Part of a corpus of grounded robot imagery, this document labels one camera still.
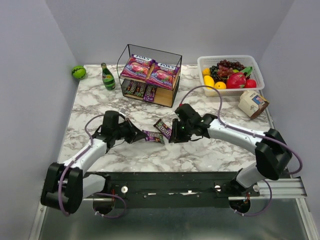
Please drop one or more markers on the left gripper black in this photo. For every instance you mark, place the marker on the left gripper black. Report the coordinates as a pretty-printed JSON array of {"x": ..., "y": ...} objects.
[{"x": 129, "y": 131}]

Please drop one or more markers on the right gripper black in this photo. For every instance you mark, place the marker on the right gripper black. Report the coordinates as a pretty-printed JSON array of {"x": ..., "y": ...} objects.
[{"x": 179, "y": 130}]

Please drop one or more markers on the purple m&m's bag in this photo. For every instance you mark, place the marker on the purple m&m's bag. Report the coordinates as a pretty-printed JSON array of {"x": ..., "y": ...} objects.
[
  {"x": 163, "y": 128},
  {"x": 140, "y": 89},
  {"x": 152, "y": 136},
  {"x": 150, "y": 92},
  {"x": 131, "y": 88}
]

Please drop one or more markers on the purple Fox's candy bag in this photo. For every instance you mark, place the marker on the purple Fox's candy bag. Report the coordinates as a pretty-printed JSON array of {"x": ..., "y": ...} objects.
[
  {"x": 164, "y": 75},
  {"x": 138, "y": 67}
]

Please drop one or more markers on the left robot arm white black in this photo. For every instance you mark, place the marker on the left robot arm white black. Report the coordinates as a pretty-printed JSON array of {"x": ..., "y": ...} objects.
[{"x": 66, "y": 184}]

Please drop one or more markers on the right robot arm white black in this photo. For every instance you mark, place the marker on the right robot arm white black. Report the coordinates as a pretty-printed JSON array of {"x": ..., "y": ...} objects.
[{"x": 271, "y": 154}]

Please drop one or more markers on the yellow mango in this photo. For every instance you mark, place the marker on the yellow mango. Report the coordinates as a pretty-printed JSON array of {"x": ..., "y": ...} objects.
[{"x": 208, "y": 81}]

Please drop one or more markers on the green glass bottle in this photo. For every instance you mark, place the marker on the green glass bottle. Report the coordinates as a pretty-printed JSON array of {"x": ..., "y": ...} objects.
[{"x": 107, "y": 78}]

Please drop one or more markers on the orange fruit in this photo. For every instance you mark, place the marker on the orange fruit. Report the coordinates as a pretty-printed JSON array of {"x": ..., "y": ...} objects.
[{"x": 220, "y": 85}]

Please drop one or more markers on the yellow small fruit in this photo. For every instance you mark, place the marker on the yellow small fruit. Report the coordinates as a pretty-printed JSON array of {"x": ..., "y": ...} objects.
[{"x": 206, "y": 72}]

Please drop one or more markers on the dark grape bunch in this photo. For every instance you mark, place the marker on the dark grape bunch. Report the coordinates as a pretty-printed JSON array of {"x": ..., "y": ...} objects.
[{"x": 223, "y": 69}]

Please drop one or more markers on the white plastic fruit basket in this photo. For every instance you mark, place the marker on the white plastic fruit basket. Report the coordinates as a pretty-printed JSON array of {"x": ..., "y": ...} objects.
[{"x": 251, "y": 71}]

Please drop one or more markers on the red dragon fruit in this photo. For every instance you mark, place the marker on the red dragon fruit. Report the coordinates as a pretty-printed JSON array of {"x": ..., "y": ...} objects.
[{"x": 236, "y": 81}]

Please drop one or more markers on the green ball toy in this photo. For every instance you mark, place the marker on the green ball toy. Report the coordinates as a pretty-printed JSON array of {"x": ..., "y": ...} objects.
[{"x": 79, "y": 72}]

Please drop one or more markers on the red apple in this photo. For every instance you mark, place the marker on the red apple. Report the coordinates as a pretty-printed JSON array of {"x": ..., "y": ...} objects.
[{"x": 250, "y": 83}]

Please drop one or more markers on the black wire wooden shelf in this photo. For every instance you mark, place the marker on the black wire wooden shelf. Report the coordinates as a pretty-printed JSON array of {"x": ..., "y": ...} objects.
[{"x": 149, "y": 75}]

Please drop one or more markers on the black mounting base plate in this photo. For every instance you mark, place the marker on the black mounting base plate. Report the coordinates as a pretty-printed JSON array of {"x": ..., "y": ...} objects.
[{"x": 139, "y": 190}]

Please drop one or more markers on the aluminium rail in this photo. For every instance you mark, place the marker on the aluminium rail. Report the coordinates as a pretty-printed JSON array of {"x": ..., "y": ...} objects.
[{"x": 284, "y": 188}]

